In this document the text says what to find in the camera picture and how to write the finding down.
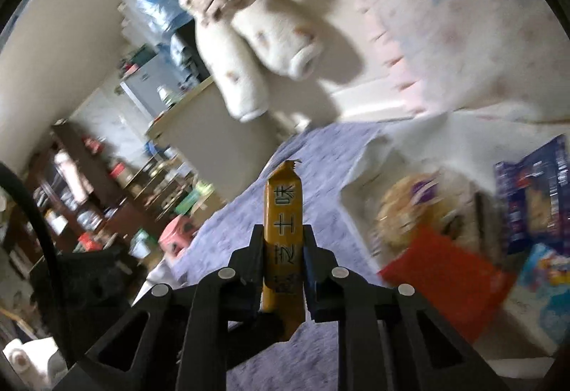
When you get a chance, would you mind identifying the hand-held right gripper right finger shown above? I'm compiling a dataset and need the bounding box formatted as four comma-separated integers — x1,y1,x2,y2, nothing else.
303,226,495,391

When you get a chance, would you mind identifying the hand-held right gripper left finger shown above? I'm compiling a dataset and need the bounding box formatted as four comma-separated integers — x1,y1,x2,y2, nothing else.
78,224,268,391

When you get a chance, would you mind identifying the yellow biscuit packet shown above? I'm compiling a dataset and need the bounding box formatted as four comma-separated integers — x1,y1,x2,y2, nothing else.
260,159,306,340

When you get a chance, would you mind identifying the white storage box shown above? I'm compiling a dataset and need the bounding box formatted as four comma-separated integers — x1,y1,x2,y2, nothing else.
341,110,570,347

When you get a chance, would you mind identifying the blue printed snack packet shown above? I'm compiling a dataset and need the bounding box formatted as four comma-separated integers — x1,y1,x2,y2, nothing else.
494,137,570,256

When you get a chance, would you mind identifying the pink stool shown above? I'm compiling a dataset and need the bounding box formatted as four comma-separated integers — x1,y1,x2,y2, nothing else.
158,215,201,258

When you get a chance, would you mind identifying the purple fluffy blanket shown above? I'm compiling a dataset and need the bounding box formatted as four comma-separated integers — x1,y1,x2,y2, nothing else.
134,121,557,391

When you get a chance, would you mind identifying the red snack packet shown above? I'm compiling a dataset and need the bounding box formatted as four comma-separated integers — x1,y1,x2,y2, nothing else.
378,224,517,343

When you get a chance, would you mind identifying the tan cookie packet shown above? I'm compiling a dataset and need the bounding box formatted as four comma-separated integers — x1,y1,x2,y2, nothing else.
376,175,473,249

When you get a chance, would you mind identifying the white cabinet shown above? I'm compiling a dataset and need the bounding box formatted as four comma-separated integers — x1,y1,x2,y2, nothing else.
145,74,277,213

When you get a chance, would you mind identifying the dark cloth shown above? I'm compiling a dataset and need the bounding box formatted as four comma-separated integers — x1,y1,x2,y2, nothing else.
31,246,147,369

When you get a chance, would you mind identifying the cluttered brown shelf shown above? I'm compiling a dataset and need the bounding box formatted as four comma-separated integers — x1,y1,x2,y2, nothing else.
9,119,223,267

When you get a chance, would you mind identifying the cream plush toy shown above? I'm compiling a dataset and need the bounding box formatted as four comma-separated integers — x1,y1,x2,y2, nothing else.
178,0,323,122

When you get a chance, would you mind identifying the light blue packet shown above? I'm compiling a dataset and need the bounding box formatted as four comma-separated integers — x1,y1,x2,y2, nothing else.
517,242,570,347

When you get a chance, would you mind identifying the white tissue roll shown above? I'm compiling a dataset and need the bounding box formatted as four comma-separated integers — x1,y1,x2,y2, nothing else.
2,338,58,389

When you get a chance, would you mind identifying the pale printed foam mat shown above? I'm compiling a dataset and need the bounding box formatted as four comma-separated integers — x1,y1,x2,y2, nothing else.
356,0,570,124

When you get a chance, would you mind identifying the black cable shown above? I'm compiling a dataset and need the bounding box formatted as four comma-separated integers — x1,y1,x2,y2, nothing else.
0,161,72,367

